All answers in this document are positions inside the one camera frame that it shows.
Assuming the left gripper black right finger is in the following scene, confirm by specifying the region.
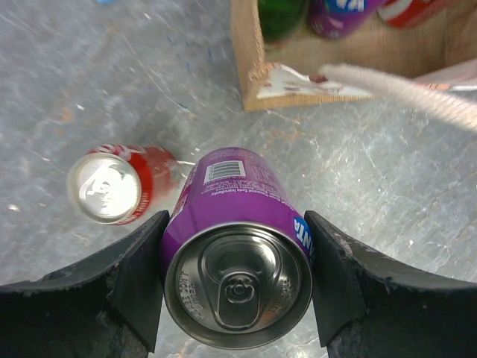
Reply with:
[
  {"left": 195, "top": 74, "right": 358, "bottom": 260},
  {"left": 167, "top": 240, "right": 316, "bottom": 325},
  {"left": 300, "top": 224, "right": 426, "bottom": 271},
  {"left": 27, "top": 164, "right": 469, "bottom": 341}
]
[{"left": 305, "top": 210, "right": 476, "bottom": 357}]

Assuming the patterned canvas tote bag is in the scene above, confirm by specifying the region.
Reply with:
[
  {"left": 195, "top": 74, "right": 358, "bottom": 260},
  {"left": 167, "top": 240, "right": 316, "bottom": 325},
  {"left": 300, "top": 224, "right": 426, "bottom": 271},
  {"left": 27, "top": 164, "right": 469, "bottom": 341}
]
[{"left": 230, "top": 1, "right": 476, "bottom": 130}]

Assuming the dark green glass bottle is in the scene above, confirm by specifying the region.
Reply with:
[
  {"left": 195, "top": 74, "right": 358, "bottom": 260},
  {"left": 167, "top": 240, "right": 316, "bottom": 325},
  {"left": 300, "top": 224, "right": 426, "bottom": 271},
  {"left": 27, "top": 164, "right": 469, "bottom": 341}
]
[{"left": 257, "top": 0, "right": 309, "bottom": 43}]

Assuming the red soda can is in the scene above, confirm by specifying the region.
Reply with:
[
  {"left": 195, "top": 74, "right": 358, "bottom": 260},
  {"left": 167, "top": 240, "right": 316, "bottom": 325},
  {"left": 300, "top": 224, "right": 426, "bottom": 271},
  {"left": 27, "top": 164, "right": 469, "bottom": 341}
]
[
  {"left": 66, "top": 144, "right": 181, "bottom": 225},
  {"left": 378, "top": 0, "right": 454, "bottom": 28}
]

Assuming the purple soda can front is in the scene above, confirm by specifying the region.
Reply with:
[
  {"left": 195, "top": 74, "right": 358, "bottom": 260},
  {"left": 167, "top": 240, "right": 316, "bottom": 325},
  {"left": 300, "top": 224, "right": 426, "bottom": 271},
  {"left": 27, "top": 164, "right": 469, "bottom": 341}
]
[{"left": 159, "top": 147, "right": 315, "bottom": 349}]

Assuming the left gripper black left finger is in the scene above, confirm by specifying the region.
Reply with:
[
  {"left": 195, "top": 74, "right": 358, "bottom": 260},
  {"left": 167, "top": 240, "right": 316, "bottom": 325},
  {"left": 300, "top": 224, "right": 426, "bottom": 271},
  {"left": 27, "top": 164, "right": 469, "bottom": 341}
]
[{"left": 1, "top": 211, "right": 169, "bottom": 357}]

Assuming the purple soda can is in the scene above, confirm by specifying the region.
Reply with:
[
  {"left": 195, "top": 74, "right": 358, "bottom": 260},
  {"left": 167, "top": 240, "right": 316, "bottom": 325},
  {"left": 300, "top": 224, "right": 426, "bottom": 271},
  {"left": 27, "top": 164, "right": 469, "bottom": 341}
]
[
  {"left": 308, "top": 0, "right": 385, "bottom": 40},
  {"left": 159, "top": 147, "right": 315, "bottom": 349}
]

